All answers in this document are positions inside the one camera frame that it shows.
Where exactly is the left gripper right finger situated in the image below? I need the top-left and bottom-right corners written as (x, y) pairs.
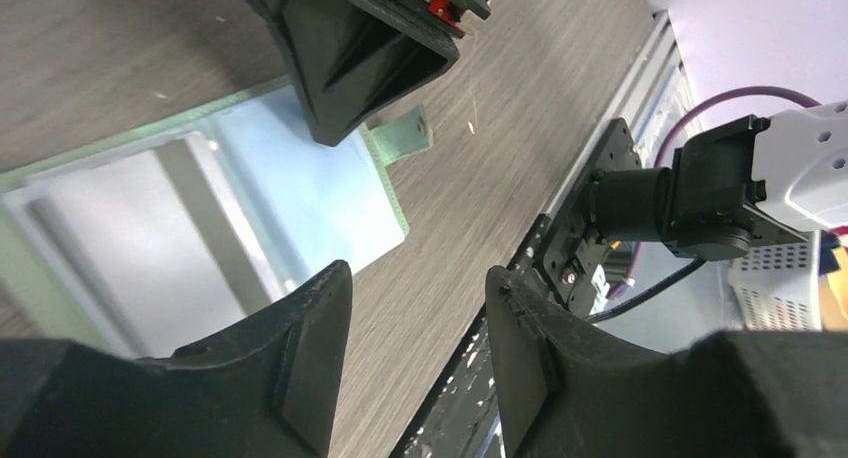
top-left (486, 266), bottom-right (847, 457)

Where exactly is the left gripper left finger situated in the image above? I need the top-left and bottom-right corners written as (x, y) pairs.
top-left (1, 260), bottom-right (353, 457)

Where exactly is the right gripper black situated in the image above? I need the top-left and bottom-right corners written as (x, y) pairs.
top-left (245, 0), bottom-right (492, 147)

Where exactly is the green card holder wallet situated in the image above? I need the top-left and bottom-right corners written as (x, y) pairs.
top-left (1, 78), bottom-right (433, 358)

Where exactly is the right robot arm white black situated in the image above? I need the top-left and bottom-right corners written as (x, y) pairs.
top-left (245, 0), bottom-right (803, 271)

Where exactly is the white perforated basket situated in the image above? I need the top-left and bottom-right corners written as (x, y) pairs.
top-left (727, 232), bottom-right (822, 331)

